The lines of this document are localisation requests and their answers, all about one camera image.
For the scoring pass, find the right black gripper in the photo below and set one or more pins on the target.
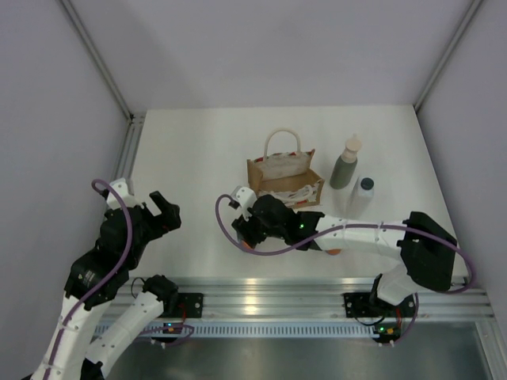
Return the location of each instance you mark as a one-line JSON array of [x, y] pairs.
[[246, 231]]

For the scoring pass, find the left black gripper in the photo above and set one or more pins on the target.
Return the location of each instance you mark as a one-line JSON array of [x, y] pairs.
[[169, 218]]

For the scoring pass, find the light blue pump bottle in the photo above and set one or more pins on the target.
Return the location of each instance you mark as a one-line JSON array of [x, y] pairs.
[[246, 245]]

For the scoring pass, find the watermelon print canvas bag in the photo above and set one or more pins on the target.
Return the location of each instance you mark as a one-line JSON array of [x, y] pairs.
[[287, 176]]

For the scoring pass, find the grey-green bottle beige cap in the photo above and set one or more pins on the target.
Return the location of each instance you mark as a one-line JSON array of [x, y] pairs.
[[346, 163]]

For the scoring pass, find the white square bottle grey cap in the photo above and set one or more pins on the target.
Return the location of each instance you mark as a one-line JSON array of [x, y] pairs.
[[360, 197]]

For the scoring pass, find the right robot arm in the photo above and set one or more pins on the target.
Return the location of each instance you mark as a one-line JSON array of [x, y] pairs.
[[423, 250]]

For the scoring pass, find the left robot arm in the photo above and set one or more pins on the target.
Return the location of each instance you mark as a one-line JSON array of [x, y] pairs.
[[94, 281]]

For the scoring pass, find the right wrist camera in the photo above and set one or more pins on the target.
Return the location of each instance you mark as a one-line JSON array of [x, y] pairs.
[[243, 198]]

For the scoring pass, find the left aluminium frame post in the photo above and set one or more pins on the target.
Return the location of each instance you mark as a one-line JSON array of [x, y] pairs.
[[95, 56]]

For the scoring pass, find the aluminium frame post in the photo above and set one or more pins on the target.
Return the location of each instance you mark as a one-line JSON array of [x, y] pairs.
[[95, 56], [444, 58]]

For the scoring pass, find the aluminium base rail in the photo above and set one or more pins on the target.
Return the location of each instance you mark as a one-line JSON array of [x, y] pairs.
[[316, 300]]

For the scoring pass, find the white slotted cable duct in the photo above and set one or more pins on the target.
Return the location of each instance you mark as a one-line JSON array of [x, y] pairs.
[[231, 329]]

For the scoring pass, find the right aluminium frame post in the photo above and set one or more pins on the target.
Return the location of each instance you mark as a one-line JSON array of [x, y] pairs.
[[444, 58]]

